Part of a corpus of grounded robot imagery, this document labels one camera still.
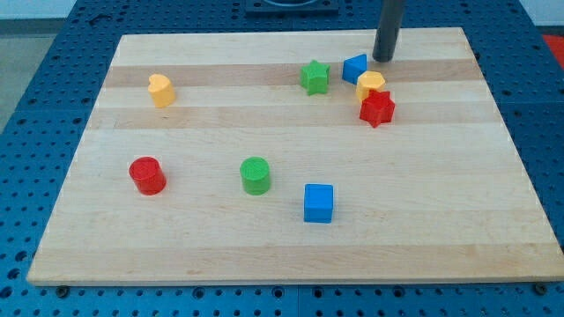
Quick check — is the red cylinder block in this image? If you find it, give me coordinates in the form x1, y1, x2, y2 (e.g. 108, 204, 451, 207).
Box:
129, 157, 167, 195

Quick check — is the blue triangle block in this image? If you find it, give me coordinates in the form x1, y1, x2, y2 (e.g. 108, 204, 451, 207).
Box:
342, 54, 367, 85

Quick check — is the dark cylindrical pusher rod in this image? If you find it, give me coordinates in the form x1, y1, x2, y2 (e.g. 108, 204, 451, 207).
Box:
372, 0, 406, 63

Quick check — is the blue cube block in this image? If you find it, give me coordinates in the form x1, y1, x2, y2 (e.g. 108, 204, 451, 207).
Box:
303, 184, 334, 224

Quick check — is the red star block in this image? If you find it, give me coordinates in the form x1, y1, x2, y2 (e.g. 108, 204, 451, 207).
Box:
360, 91, 396, 128

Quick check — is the yellow hexagon block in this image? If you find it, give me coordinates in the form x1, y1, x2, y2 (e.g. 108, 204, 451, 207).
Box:
356, 70, 386, 102

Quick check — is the green star block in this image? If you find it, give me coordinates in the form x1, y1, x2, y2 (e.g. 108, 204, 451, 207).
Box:
300, 60, 330, 96

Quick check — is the green cylinder block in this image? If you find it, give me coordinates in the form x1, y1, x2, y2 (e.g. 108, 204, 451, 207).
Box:
240, 157, 271, 195

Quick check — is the wooden board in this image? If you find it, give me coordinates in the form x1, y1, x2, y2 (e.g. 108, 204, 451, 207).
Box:
27, 27, 563, 286

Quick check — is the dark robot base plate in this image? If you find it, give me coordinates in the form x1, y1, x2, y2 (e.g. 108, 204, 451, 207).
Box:
243, 0, 339, 15

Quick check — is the yellow heart block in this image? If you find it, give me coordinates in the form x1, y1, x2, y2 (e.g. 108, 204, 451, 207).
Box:
147, 74, 176, 108

